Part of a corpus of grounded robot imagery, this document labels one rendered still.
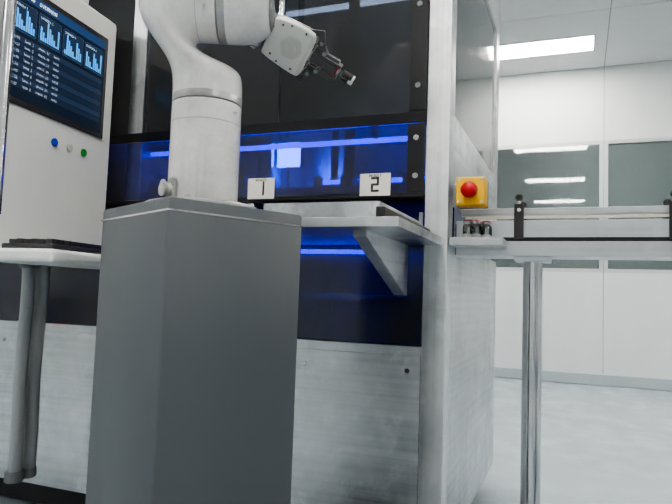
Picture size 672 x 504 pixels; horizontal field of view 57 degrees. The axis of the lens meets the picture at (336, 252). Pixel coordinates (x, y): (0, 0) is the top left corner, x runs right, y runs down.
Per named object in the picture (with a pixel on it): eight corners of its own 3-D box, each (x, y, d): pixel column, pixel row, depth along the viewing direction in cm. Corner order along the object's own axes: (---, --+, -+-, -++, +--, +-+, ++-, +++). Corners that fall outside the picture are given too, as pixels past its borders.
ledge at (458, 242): (459, 249, 168) (459, 242, 168) (508, 249, 163) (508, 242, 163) (449, 245, 155) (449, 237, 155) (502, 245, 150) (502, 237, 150)
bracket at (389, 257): (395, 295, 159) (397, 244, 160) (407, 295, 158) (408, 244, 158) (350, 292, 127) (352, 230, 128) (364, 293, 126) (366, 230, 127)
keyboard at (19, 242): (108, 259, 180) (108, 251, 180) (150, 260, 176) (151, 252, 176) (0, 248, 141) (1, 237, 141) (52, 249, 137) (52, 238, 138)
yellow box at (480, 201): (460, 209, 161) (460, 182, 162) (488, 208, 158) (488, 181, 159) (455, 205, 154) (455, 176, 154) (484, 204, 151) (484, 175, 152)
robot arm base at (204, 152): (178, 199, 94) (184, 80, 95) (125, 209, 108) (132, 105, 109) (278, 213, 106) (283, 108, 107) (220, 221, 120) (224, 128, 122)
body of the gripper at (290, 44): (251, 53, 134) (296, 79, 135) (270, 9, 129) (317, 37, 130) (260, 48, 140) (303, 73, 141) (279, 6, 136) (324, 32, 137)
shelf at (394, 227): (218, 246, 188) (219, 240, 188) (447, 247, 163) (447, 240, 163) (107, 228, 144) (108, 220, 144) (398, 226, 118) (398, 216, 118)
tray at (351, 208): (323, 236, 164) (324, 223, 164) (419, 235, 154) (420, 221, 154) (263, 219, 132) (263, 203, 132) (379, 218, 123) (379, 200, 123)
